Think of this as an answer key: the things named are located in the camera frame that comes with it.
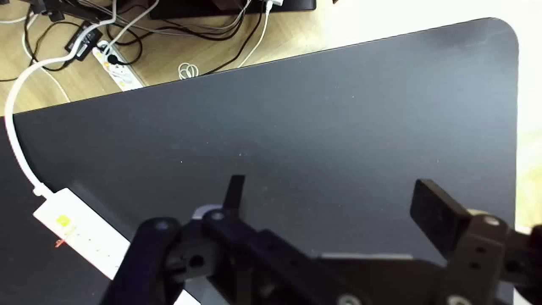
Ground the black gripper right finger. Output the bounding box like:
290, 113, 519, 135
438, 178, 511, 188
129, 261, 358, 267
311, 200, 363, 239
409, 176, 542, 305

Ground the white floor cable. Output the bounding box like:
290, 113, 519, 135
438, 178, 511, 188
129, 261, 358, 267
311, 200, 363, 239
236, 0, 285, 71

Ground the white power strip cable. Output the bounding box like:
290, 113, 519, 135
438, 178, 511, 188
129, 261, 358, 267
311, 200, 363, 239
2, 15, 121, 200

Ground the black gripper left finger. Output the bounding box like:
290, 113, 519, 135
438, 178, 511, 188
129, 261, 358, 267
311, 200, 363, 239
101, 174, 341, 305

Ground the white floor power strip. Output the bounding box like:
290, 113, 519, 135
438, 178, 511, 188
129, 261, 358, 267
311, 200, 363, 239
92, 40, 146, 93

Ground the black power brick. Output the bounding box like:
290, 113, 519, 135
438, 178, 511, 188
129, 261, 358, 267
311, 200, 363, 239
63, 22, 107, 61

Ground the black device base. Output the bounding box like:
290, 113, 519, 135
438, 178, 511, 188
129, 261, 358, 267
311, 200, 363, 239
152, 0, 319, 20

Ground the black floor cable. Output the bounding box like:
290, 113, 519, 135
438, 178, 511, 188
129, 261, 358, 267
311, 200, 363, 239
201, 5, 273, 78

